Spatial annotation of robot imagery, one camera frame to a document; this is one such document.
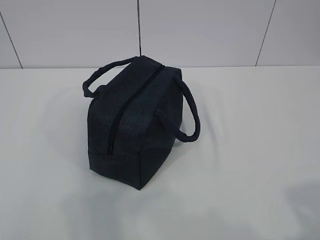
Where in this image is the dark navy lunch bag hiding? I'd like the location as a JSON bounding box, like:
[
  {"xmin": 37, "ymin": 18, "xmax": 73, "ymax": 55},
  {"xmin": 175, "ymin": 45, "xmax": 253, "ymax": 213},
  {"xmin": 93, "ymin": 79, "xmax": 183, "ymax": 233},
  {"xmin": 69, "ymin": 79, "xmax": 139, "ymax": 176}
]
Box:
[{"xmin": 82, "ymin": 55, "xmax": 201, "ymax": 190}]

